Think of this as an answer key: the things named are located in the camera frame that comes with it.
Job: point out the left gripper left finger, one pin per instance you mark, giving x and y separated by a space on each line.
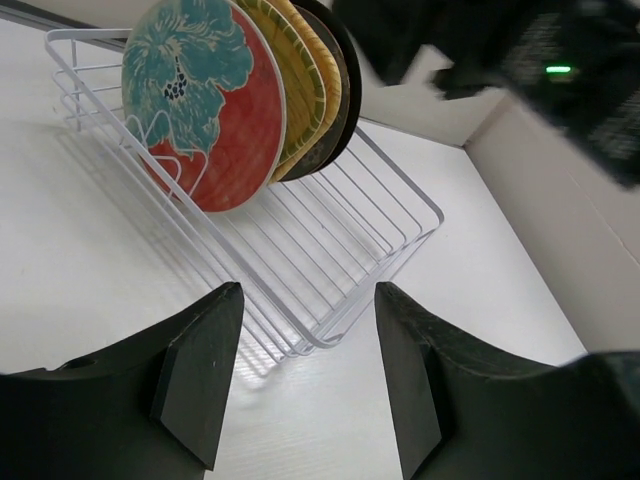
150 406

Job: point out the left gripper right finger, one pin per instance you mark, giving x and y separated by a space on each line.
465 409

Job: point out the grey deer pattern plate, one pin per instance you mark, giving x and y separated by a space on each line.
330 135

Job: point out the red teal floral plate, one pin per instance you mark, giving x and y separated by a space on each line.
202 91

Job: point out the yellow woven green-rimmed tray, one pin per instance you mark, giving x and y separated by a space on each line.
304 89

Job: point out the white wire dish rack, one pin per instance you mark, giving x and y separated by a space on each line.
308 253

